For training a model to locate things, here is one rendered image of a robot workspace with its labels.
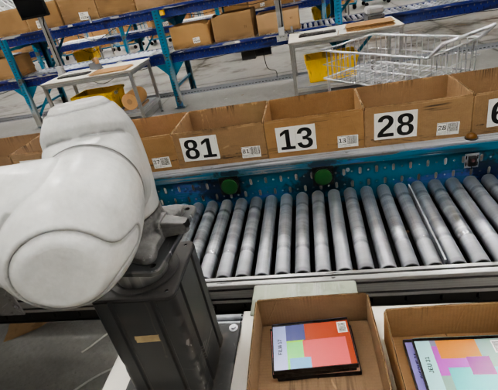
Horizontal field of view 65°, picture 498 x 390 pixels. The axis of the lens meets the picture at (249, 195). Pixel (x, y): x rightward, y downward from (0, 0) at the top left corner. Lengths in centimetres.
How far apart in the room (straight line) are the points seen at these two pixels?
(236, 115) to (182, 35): 422
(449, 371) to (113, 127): 82
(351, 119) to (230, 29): 443
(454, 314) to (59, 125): 90
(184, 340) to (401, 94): 144
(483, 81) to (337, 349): 139
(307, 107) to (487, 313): 118
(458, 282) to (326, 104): 98
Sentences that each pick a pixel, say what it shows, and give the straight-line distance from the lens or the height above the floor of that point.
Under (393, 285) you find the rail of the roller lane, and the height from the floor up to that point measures 71.
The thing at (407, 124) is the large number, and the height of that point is 96.
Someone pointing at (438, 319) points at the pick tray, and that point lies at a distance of 105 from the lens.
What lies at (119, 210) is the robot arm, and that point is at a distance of 50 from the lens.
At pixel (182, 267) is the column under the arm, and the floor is 108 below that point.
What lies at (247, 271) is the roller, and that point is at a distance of 130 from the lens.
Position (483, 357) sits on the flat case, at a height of 78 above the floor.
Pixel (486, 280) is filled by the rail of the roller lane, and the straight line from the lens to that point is 132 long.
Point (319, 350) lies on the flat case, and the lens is 99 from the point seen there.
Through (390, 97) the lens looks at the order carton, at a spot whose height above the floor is 99.
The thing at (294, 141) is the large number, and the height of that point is 95.
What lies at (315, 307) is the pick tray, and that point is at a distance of 105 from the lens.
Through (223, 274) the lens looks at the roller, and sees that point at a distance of 130.
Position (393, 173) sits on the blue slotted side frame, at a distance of 170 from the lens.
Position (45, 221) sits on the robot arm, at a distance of 47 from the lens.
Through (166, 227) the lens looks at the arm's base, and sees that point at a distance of 75.
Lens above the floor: 157
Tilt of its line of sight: 29 degrees down
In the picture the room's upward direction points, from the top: 12 degrees counter-clockwise
